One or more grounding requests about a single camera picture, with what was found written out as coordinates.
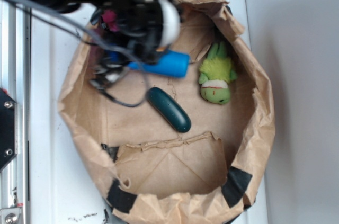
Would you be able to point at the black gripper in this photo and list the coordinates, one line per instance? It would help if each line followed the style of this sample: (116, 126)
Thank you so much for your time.
(144, 27)

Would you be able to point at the blue plastic bottle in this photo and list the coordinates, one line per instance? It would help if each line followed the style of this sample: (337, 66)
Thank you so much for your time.
(171, 64)

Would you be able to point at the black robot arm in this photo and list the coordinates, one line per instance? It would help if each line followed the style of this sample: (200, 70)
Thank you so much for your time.
(121, 55)

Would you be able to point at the dark green toy cucumber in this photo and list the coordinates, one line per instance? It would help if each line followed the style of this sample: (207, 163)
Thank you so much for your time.
(172, 112)

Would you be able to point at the black mounting plate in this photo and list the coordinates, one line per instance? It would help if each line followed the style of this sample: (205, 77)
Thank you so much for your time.
(8, 129)

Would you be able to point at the green plush toy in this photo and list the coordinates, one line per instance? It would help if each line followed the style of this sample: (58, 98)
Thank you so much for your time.
(217, 71)

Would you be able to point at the brown paper bag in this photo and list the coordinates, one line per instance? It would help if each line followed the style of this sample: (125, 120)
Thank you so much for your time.
(150, 173)

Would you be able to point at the white plastic bin lid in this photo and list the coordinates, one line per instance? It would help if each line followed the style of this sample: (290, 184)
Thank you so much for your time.
(61, 190)

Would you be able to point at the aluminium frame rail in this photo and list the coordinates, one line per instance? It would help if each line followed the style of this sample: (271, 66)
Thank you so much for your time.
(15, 80)

